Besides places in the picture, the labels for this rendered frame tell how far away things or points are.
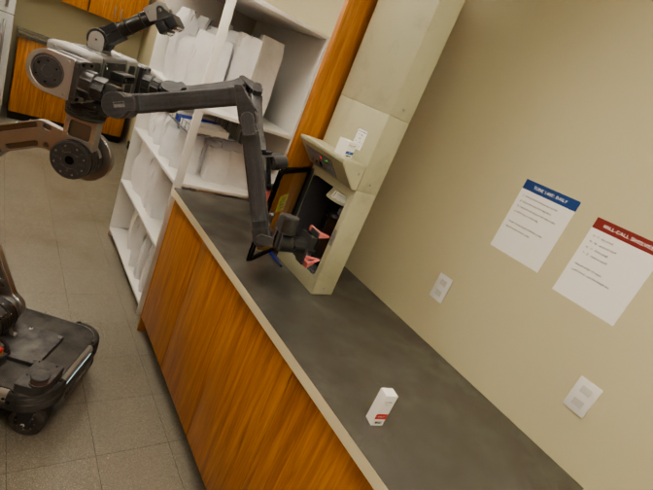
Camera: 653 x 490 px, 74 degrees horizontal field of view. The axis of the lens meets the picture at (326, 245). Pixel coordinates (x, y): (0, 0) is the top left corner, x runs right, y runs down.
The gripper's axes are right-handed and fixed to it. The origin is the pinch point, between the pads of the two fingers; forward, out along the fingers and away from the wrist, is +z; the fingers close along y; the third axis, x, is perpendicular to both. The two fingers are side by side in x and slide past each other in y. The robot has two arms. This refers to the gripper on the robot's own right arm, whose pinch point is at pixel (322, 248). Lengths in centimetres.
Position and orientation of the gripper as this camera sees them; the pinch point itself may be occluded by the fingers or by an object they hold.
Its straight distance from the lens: 157.5
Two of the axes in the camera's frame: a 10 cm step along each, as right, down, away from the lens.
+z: 7.6, 1.0, 6.4
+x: -5.2, -4.8, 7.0
